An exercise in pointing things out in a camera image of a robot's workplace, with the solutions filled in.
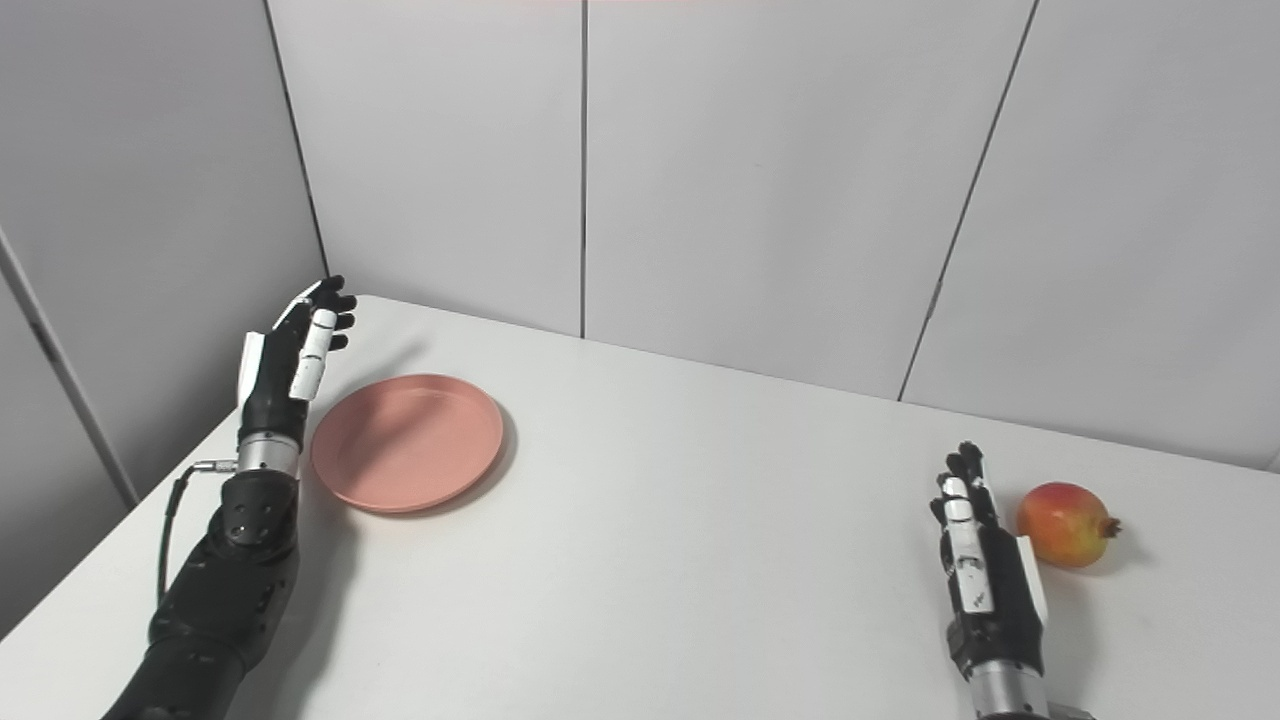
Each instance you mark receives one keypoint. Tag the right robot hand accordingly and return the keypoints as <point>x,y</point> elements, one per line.
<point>985,590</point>

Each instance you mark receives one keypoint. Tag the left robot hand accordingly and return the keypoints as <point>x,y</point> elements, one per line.
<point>285,365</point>

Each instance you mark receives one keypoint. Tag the red yellow pomegranate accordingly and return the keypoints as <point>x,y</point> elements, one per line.
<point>1064,525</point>

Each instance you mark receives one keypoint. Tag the pink plate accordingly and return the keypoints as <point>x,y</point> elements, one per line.
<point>407,442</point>

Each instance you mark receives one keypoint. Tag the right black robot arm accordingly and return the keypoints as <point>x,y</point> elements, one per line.
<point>1010,695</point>

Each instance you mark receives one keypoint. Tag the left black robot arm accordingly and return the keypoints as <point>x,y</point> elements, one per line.
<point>225,590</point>

